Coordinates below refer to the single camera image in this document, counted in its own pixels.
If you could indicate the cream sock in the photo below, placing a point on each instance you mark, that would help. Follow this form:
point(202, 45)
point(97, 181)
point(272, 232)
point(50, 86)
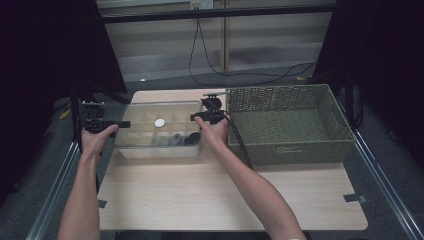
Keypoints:
point(160, 140)

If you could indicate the grey tape piece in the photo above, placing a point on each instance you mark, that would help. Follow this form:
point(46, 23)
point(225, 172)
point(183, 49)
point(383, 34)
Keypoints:
point(102, 203)
point(355, 198)

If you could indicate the white wall outlet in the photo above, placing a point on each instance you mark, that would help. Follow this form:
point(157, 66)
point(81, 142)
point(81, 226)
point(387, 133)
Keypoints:
point(201, 4)

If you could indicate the yellow floor scrap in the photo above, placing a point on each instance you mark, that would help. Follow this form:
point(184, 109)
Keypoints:
point(65, 114)
point(301, 78)

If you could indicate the green woven basket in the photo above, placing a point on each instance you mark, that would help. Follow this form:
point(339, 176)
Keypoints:
point(283, 126)

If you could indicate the person's right hand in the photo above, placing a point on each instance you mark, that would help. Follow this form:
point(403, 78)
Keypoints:
point(215, 135)

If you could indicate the cream divided storage box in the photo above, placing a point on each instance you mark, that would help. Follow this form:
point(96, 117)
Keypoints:
point(160, 151)

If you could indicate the black sock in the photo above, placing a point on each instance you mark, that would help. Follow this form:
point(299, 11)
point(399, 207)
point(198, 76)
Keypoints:
point(192, 138)

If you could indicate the clear box lid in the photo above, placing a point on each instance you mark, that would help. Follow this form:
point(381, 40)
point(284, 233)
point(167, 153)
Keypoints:
point(159, 123)

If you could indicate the person's left hand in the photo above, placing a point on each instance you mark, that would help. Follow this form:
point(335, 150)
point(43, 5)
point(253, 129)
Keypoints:
point(95, 143)

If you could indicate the black curtain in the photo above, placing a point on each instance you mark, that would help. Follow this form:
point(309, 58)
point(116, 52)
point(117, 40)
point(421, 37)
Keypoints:
point(386, 50)
point(40, 66)

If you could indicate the metal floor rail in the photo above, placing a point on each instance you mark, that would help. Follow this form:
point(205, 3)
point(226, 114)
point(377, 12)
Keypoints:
point(50, 200)
point(383, 186)

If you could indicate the black stand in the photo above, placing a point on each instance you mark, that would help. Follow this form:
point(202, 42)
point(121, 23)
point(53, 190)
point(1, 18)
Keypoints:
point(75, 106)

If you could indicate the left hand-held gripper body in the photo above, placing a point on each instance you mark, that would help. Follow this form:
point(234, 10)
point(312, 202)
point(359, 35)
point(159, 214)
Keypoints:
point(95, 126)

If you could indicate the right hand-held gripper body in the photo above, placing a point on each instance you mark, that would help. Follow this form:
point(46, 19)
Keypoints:
point(215, 110)

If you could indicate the grey sock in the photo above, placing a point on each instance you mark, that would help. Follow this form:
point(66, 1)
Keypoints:
point(175, 139)

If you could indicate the black horizontal bar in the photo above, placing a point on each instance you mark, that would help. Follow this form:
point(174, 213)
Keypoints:
point(216, 13)

